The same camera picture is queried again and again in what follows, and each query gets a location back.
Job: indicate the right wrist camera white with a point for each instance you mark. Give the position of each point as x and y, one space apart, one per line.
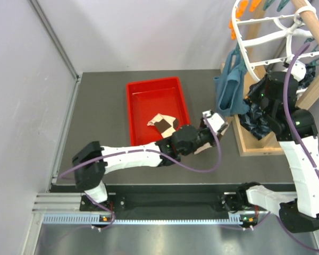
298 70

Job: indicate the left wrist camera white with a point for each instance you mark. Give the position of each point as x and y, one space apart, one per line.
215 121

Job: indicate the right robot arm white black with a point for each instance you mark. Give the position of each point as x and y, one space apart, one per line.
296 133

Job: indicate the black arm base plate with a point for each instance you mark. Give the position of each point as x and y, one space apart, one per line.
121 202

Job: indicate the teal clothes peg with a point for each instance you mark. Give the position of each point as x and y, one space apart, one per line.
280 7

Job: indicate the white clip hanger frame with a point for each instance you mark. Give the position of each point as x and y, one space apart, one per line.
289 27

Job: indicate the dark patterned sock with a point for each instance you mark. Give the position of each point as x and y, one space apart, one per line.
253 121

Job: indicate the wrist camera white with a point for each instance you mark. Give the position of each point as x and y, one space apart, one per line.
215 121
298 70

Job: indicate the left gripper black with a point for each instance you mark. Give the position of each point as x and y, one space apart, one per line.
202 123

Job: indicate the blue sock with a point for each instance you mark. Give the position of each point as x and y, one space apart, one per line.
229 86

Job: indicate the pink brown patterned sock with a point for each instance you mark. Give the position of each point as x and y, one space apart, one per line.
165 124

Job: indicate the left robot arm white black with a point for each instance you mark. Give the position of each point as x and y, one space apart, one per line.
94 161

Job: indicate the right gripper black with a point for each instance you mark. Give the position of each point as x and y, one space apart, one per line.
252 95

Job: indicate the orange clothes peg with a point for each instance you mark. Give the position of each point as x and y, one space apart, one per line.
240 9

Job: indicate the wooden rack stand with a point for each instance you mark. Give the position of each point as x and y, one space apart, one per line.
248 145

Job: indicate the red plastic tray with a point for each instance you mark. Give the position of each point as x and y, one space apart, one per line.
146 99

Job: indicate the aluminium rail front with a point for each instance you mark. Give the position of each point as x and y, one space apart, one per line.
64 208

